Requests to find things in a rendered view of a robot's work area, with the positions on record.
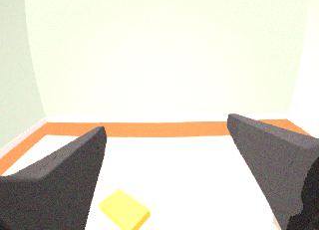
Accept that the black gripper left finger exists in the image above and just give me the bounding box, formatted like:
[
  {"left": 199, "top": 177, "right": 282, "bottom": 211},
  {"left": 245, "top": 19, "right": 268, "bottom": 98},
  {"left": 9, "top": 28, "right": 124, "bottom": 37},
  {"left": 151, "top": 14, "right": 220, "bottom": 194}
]
[{"left": 0, "top": 125, "right": 108, "bottom": 230}]

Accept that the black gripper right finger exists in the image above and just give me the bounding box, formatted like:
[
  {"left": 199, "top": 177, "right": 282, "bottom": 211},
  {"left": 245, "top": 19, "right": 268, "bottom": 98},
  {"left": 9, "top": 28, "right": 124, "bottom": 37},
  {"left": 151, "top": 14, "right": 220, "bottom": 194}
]
[{"left": 227, "top": 114, "right": 319, "bottom": 230}]

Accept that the yellow rectangular block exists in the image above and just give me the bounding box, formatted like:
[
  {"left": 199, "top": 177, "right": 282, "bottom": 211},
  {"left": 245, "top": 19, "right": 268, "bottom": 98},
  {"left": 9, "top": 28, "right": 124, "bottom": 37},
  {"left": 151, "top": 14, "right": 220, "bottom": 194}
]
[{"left": 99, "top": 187, "right": 151, "bottom": 230}]

